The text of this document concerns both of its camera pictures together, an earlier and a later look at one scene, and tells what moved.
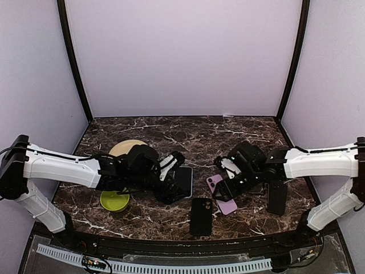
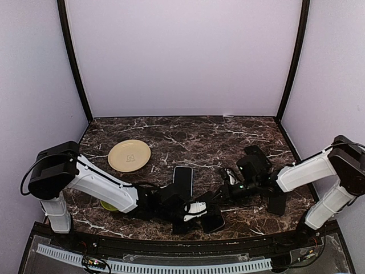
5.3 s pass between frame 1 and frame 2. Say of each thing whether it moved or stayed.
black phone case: moved
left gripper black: moved
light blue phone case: stayed
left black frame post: stayed
